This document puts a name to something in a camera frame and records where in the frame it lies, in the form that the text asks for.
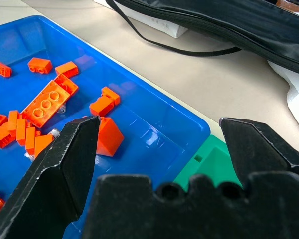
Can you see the orange plastic building brick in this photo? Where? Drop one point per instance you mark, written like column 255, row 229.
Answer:
column 48, row 103

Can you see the orange plastic slope brick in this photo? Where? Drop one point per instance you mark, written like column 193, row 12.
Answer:
column 108, row 139

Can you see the blue plastic tray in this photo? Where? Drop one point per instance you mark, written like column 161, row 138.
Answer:
column 144, row 119

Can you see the white paper box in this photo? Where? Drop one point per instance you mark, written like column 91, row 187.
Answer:
column 162, row 23

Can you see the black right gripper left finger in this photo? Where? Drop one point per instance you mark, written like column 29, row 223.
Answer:
column 52, row 179

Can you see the black zippered bag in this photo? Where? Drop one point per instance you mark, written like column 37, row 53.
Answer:
column 251, row 27

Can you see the green plastic tray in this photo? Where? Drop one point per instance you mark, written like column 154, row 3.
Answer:
column 214, row 161

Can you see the brown object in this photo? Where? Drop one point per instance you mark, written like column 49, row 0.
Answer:
column 292, row 5

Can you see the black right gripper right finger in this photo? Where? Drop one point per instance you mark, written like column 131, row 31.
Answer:
column 254, row 147

